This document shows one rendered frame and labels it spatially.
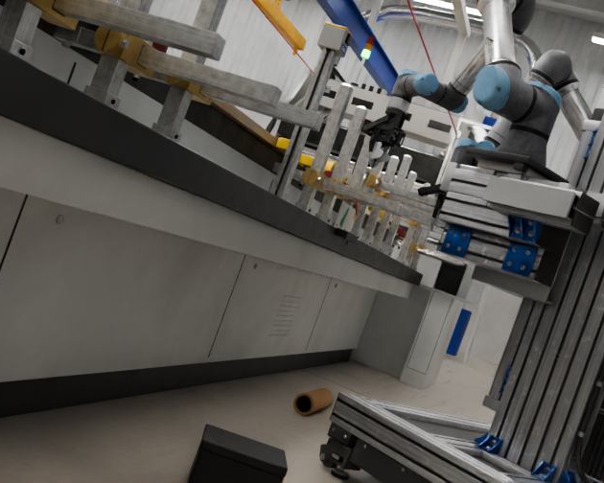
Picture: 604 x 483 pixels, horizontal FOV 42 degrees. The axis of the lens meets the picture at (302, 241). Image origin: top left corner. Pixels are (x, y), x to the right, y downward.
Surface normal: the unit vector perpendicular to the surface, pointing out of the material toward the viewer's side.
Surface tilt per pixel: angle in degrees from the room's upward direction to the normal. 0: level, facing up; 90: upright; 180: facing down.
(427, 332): 90
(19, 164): 90
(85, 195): 90
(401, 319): 90
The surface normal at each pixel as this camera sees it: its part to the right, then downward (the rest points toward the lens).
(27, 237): 0.90, 0.33
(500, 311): -0.31, -0.12
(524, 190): -0.71, -0.26
